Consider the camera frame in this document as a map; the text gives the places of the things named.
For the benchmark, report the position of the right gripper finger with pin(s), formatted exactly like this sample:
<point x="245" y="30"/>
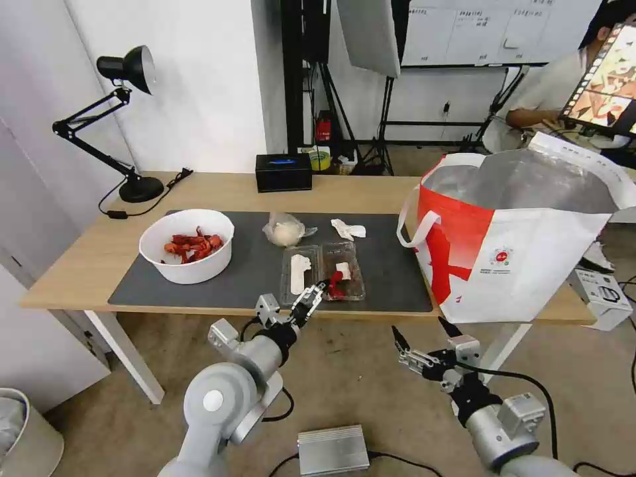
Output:
<point x="415" y="360"/>
<point x="451" y="330"/>

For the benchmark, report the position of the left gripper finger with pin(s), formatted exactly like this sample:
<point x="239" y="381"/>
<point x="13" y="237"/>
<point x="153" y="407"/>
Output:
<point x="313" y="308"/>
<point x="310" y="294"/>

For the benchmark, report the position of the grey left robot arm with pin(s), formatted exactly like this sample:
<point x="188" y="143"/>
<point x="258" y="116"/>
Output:
<point x="218" y="397"/>

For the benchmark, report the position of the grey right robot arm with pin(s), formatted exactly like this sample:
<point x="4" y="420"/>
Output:
<point x="497" y="439"/>

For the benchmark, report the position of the clear bag with white bun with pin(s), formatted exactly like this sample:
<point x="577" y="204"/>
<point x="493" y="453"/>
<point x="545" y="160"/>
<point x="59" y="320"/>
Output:
<point x="285" y="233"/>

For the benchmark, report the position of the white and red takeout bag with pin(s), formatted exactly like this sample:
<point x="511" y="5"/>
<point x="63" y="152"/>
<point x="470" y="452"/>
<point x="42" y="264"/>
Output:
<point x="521" y="258"/>

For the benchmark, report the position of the white trash bin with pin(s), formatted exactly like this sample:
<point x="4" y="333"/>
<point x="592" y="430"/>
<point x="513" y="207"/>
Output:
<point x="27" y="442"/>

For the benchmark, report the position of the clear plastic clamshell container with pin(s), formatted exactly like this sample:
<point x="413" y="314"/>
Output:
<point x="318" y="278"/>

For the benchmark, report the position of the red shell scraps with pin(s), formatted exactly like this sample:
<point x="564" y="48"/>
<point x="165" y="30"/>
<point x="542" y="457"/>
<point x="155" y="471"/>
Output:
<point x="338" y="288"/>

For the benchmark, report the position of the white table leg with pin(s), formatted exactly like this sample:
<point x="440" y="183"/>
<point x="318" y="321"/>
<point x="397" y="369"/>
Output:
<point x="502" y="348"/>
<point x="126" y="358"/>

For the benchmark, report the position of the dark grey table mat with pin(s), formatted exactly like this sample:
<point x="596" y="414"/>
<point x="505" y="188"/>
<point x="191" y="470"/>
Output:
<point x="238" y="278"/>

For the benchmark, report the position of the crumpled white tissue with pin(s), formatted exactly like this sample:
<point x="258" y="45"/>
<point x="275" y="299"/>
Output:
<point x="348" y="228"/>

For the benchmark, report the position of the white round bowl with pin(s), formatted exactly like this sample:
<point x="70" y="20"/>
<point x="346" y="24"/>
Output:
<point x="194" y="271"/>

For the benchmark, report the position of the silver metal power box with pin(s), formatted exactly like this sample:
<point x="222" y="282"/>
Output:
<point x="333" y="449"/>

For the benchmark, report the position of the black tissue box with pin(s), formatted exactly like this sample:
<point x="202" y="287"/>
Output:
<point x="283" y="174"/>

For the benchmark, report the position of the red crayfish shells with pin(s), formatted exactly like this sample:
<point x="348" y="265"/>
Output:
<point x="194" y="246"/>

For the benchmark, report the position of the yellow green tape roll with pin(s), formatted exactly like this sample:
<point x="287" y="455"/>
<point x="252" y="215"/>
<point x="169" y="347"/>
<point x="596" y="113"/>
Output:
<point x="319" y="159"/>

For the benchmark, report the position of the white printed carton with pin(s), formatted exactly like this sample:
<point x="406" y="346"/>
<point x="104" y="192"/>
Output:
<point x="603" y="298"/>

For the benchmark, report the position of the red canister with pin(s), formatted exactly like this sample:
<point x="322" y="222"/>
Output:
<point x="324" y="130"/>

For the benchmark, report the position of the black light stand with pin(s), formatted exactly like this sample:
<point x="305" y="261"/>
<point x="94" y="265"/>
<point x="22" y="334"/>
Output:
<point x="340" y="109"/>
<point x="385" y="124"/>

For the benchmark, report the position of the black desk lamp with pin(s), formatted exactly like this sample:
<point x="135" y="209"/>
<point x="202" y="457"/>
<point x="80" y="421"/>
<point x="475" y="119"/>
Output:
<point x="141" y="189"/>

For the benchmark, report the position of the black tripod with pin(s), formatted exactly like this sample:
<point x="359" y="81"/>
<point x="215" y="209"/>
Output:
<point x="504" y="99"/>

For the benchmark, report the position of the pale grey cabinet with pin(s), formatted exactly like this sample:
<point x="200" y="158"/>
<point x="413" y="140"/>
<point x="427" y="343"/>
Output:
<point x="30" y="323"/>

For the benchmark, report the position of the person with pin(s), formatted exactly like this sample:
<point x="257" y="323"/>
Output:
<point x="551" y="89"/>

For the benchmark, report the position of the white softbox panel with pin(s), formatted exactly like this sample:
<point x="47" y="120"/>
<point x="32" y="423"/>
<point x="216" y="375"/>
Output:
<point x="370" y="35"/>

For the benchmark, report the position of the tablet with colourful picture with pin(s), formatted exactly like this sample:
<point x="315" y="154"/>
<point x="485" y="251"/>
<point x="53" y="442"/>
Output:
<point x="603" y="84"/>

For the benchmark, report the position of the whiteboard with writing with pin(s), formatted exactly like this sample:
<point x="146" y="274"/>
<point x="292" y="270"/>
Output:
<point x="497" y="30"/>

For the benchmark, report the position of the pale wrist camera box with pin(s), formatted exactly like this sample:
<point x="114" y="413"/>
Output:
<point x="268" y="308"/>
<point x="464" y="350"/>

